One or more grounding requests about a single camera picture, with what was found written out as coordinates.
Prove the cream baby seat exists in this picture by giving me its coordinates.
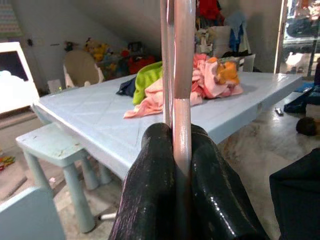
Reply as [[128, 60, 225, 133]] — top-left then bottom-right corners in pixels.
[[62, 49, 105, 88]]

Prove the red toy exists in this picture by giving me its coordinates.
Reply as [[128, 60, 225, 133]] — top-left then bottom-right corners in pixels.
[[127, 56, 156, 75]]

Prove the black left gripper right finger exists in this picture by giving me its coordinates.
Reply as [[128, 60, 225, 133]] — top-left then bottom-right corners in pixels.
[[189, 124, 270, 240]]

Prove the orange cloth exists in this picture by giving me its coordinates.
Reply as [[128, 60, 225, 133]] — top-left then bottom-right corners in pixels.
[[216, 59, 240, 85]]

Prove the navy cloth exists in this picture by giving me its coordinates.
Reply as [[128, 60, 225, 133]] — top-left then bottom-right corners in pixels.
[[115, 77, 137, 97]]

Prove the light blue plastic stool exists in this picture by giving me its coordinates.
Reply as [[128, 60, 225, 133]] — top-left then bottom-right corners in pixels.
[[16, 122, 113, 235]]

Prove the large black garment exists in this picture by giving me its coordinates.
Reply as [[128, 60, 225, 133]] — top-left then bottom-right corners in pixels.
[[269, 148, 320, 240]]

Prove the white laundry basket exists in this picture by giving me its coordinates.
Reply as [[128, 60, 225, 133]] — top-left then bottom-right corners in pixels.
[[237, 53, 257, 73]]

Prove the light blue plastic table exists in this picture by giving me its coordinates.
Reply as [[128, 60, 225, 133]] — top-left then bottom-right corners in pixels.
[[32, 71, 303, 181]]

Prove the white tube frame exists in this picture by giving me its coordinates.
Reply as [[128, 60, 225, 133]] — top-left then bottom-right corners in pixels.
[[98, 212, 118, 221]]

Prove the yellow plush toy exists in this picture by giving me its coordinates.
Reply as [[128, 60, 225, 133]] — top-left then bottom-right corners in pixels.
[[84, 38, 111, 61]]

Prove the pink cloth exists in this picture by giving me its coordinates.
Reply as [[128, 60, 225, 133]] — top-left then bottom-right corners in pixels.
[[123, 52, 245, 120]]

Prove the navy clothes pile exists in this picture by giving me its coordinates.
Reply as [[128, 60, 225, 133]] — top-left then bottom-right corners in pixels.
[[283, 84, 320, 114]]

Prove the colourful floor toy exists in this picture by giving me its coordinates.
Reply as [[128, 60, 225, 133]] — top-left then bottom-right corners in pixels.
[[0, 154, 16, 171]]

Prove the blue hanging garment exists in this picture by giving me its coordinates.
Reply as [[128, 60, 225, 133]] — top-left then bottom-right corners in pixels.
[[224, 11, 251, 52]]

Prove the pale pink plastic hanger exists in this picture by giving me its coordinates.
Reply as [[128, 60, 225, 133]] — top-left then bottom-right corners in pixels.
[[159, 0, 196, 191]]

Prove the green cloth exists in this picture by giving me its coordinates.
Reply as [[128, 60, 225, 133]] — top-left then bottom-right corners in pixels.
[[132, 61, 165, 106]]

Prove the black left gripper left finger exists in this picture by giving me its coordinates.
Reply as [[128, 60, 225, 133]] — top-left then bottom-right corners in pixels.
[[108, 122, 181, 240]]

